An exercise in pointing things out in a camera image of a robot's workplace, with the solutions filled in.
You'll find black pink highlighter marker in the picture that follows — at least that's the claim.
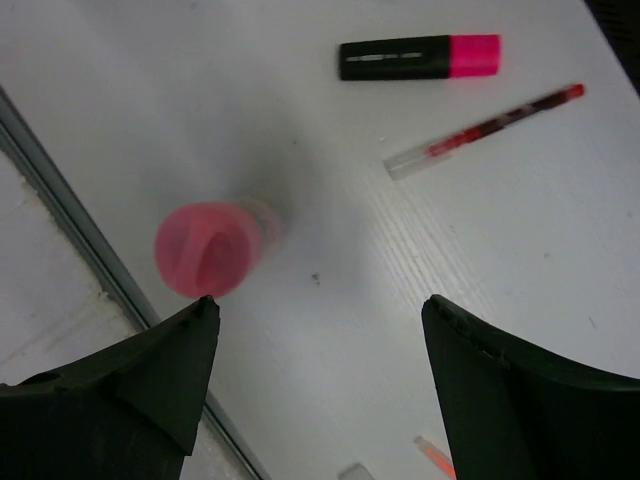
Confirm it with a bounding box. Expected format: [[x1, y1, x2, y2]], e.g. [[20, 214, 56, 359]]
[[337, 34, 502, 81]]

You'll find red clear pen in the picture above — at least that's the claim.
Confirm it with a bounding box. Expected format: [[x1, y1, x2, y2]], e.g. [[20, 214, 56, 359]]
[[383, 83, 586, 181]]

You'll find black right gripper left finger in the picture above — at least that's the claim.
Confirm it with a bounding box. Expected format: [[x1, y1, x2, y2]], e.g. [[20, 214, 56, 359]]
[[1, 296, 220, 479]]

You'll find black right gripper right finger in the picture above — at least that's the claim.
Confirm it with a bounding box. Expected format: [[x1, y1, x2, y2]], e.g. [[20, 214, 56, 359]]
[[421, 295, 639, 479]]

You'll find orange clear pen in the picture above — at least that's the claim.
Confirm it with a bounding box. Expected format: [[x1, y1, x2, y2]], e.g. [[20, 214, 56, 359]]
[[414, 436, 457, 480]]

